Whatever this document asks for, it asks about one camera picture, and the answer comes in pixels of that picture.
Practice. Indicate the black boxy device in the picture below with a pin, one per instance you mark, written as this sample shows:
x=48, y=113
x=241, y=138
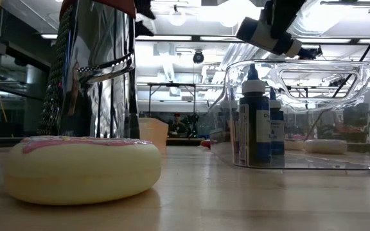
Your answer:
x=313, y=54

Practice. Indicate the black lab robot arm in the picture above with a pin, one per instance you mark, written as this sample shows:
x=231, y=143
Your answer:
x=193, y=125

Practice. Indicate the pink frosted toy donut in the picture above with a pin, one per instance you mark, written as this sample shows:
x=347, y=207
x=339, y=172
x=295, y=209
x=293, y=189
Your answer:
x=82, y=173

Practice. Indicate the black metal rig frame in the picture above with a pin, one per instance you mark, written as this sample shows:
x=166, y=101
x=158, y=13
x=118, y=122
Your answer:
x=172, y=84

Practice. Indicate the black horizontal crossbar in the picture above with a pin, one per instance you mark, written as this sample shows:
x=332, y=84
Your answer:
x=196, y=38

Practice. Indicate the shiny metal box grater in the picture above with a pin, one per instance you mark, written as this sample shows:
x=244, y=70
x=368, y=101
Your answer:
x=108, y=32

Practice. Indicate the white frosted toy donut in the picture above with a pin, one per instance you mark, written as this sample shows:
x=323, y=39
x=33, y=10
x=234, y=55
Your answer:
x=326, y=147

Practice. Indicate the blue food colouring bottle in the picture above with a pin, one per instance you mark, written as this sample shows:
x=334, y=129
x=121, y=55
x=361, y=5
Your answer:
x=278, y=128
x=262, y=128
x=259, y=33

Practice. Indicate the black dome camera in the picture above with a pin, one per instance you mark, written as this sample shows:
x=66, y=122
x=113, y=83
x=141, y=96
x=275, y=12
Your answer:
x=198, y=57

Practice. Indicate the fluorescent tube light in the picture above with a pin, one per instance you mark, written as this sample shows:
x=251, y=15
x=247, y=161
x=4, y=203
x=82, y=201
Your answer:
x=48, y=36

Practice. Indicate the red snack packet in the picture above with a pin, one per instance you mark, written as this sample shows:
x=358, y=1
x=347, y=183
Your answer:
x=206, y=144

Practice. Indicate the person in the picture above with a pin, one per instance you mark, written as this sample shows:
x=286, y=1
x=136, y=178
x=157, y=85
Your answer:
x=177, y=128

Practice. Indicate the clear plastic bin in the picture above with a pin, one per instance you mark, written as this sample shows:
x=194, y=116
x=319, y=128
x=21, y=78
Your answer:
x=316, y=165

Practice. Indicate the grey track fixture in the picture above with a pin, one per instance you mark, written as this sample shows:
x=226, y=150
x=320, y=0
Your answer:
x=348, y=3

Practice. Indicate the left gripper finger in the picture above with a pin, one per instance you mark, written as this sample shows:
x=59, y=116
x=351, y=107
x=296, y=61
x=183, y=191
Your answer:
x=141, y=30
x=143, y=8

